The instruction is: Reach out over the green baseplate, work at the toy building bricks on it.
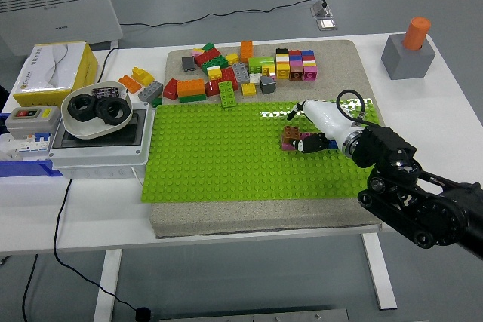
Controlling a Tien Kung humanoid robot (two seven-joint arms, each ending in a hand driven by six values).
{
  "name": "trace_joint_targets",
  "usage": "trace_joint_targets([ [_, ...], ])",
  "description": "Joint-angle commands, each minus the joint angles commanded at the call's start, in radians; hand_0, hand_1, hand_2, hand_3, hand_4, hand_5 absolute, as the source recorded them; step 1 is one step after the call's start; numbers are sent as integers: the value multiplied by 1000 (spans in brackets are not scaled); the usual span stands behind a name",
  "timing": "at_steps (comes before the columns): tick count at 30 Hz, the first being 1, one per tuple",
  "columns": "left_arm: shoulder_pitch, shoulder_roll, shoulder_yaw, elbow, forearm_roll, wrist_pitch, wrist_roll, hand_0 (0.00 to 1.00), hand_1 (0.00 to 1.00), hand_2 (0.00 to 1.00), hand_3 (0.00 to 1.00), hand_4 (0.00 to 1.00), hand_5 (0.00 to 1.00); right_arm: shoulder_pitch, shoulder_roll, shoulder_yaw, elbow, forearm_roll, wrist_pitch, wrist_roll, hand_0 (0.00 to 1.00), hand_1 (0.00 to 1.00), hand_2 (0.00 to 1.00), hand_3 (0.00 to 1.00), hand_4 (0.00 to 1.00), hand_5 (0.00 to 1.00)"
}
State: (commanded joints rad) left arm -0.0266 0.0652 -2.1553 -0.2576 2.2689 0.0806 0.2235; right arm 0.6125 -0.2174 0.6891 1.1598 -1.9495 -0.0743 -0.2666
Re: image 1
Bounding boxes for grey push-button switch box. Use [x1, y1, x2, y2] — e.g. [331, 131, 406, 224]
[5, 106, 63, 139]

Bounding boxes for red long brick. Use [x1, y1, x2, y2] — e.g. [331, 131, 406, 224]
[205, 78, 241, 97]

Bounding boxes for dark green long brick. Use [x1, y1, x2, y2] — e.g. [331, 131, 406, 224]
[202, 56, 229, 75]

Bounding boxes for white panel heater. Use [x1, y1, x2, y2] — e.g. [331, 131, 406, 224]
[0, 0, 125, 57]

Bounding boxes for pink white yellow brick stack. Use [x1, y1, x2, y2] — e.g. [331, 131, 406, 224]
[303, 60, 319, 82]

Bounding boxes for thin black cable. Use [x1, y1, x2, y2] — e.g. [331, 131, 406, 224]
[21, 253, 39, 322]

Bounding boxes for grey long brick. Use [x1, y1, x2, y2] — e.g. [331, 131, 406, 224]
[137, 81, 165, 103]
[232, 62, 251, 84]

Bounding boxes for grey-brown foam mat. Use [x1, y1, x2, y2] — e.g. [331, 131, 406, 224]
[149, 38, 388, 240]

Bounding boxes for white blue circuit breaker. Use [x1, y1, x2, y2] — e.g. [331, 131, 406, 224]
[0, 131, 52, 160]

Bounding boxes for grey electrical enclosure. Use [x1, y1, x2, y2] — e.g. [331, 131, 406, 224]
[48, 101, 156, 180]

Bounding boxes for green studded baseplate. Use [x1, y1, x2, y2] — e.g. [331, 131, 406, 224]
[141, 96, 383, 203]

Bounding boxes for tall orange brick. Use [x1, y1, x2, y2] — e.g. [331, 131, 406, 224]
[240, 40, 254, 63]

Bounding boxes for orange long brick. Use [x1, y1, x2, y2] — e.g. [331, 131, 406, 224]
[176, 78, 206, 98]

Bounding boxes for orange plate brick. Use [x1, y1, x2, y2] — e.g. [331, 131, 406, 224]
[118, 75, 143, 95]

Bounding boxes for grey block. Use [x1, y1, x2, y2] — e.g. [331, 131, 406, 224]
[380, 33, 437, 81]

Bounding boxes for white table leg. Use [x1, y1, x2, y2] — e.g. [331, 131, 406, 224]
[361, 233, 398, 311]
[93, 249, 124, 322]

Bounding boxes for dark grey sloped brick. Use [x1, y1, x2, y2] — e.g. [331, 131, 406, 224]
[259, 75, 278, 95]

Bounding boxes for small black purple part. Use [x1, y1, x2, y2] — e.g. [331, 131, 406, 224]
[91, 86, 121, 100]

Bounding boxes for red sloped brick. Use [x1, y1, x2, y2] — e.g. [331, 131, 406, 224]
[162, 78, 180, 101]

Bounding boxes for large lime green brick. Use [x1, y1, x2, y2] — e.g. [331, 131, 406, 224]
[248, 56, 275, 75]

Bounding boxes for orange cylinder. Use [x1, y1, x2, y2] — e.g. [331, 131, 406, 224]
[401, 16, 432, 51]

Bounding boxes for open metal floor socket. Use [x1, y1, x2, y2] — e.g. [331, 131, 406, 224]
[310, 0, 333, 18]

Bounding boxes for yellow stepped brick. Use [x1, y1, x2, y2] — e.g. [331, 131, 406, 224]
[131, 66, 155, 87]

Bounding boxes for black floor power cable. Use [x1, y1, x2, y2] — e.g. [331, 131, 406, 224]
[120, 0, 328, 29]

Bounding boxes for blue plastic bin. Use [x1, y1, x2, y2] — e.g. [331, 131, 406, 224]
[0, 112, 64, 179]

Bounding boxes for black cable with plug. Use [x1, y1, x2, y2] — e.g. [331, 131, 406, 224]
[52, 178, 152, 321]

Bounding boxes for yellow tissue box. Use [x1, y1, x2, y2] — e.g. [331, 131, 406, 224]
[14, 41, 100, 108]

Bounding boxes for large black nut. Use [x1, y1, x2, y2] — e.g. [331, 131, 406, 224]
[94, 98, 129, 126]
[67, 94, 98, 124]

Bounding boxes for white bowl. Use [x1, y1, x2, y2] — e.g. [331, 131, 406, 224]
[61, 80, 134, 140]

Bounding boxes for lime green long plate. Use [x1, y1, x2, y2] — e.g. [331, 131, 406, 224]
[217, 79, 238, 109]

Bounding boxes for large red brick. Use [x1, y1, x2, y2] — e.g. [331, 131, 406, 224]
[195, 48, 222, 67]

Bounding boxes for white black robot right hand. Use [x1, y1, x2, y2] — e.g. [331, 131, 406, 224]
[286, 98, 358, 154]

